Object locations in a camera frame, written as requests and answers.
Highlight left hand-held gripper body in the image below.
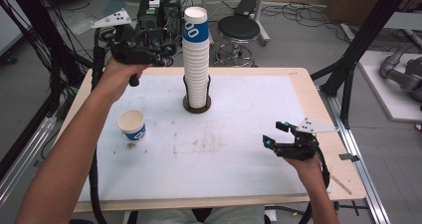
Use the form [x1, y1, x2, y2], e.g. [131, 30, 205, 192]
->
[91, 8, 163, 87]

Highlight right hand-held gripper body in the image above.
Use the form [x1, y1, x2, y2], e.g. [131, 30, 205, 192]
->
[274, 117, 339, 162]

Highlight blue-banded single paper cup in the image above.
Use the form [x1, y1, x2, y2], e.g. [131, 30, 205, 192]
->
[182, 6, 211, 44]
[116, 109, 147, 141]

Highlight stack of white paper cups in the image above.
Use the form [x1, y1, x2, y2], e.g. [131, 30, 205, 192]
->
[181, 39, 212, 110]

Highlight black cup holder brown base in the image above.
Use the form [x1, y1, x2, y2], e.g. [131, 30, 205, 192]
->
[182, 74, 213, 114]

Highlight person's right hand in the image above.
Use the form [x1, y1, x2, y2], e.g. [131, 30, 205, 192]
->
[283, 156, 322, 182]

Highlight person's left hand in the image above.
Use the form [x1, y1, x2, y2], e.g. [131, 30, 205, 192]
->
[96, 58, 148, 103]

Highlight black computer tower white top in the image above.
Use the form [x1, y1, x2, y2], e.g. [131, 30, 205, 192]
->
[136, 0, 163, 31]

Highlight thin wooden strip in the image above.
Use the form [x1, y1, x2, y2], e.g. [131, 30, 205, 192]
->
[330, 174, 353, 196]

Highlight clear plastic bag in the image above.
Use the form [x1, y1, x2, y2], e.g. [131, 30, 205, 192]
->
[54, 10, 100, 37]

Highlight white table mat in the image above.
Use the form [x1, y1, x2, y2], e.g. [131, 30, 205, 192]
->
[78, 74, 312, 203]

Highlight black round stool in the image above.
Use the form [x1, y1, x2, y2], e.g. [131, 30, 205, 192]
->
[214, 14, 262, 69]

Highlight person's light trousers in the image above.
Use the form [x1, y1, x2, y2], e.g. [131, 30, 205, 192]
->
[124, 205, 267, 224]

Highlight black flat device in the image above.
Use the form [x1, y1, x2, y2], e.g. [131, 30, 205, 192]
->
[233, 0, 258, 17]

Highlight white platform board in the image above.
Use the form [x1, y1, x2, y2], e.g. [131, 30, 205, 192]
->
[357, 50, 422, 123]

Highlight cardboard box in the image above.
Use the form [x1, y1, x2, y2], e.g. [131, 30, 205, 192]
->
[325, 0, 401, 27]

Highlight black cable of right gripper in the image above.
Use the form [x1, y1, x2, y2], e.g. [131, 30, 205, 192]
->
[304, 143, 331, 224]

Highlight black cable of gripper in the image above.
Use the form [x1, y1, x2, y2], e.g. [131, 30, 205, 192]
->
[87, 27, 110, 224]
[304, 143, 331, 224]

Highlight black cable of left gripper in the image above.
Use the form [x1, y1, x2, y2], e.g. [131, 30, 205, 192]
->
[87, 27, 110, 224]

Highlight aluminium rail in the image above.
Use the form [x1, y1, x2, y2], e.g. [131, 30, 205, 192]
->
[0, 114, 58, 209]
[317, 87, 393, 224]

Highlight black frame post with cables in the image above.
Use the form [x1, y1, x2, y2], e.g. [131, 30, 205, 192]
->
[0, 0, 98, 182]

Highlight white stand post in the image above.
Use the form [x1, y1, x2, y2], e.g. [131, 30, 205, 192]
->
[250, 0, 272, 48]

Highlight tangle of black floor cables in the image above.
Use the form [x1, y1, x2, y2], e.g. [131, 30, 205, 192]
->
[260, 0, 347, 31]

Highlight black frame strut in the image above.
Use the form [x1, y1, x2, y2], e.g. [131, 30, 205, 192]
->
[311, 0, 416, 129]

